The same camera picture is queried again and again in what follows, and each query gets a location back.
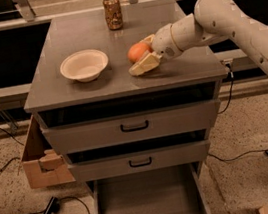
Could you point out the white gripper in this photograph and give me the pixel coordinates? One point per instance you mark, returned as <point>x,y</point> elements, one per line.
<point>163,43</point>

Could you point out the orange fruit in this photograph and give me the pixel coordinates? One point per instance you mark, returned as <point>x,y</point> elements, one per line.
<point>137,51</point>

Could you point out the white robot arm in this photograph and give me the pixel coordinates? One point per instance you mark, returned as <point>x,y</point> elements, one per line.
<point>212,21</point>

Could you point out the grey drawer cabinet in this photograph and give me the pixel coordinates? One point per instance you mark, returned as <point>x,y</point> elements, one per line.
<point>56,101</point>

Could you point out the grey top drawer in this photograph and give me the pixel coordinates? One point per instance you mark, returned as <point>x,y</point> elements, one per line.
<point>116,131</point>

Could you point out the grey drawer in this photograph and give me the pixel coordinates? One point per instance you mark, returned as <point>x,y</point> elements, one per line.
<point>171,190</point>
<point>140,161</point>
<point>116,131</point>

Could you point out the grey middle drawer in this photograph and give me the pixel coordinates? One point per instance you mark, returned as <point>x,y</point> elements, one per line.
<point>140,161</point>

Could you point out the grey bottom drawer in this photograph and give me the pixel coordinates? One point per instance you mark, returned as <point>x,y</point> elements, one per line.
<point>171,190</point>

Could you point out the gold drink can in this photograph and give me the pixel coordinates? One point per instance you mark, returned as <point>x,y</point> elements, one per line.
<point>113,14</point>

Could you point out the white paper bowl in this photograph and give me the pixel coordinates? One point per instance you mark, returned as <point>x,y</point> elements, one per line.
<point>84,66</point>

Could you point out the cardboard box left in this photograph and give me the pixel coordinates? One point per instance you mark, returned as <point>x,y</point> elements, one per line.
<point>41,164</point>

